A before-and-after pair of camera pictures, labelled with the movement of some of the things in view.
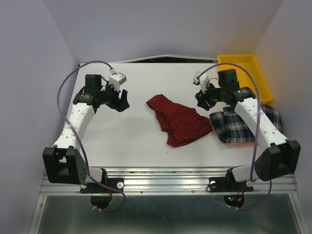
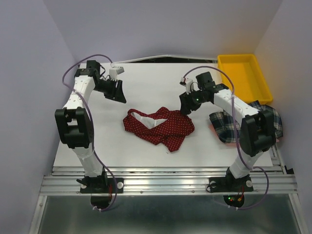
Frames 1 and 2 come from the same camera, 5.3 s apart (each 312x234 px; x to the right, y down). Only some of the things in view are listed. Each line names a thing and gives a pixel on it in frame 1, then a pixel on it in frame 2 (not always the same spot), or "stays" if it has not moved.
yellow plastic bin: [248, 73] stays
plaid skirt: [230, 127] stays
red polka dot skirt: [182, 123] → [163, 126]
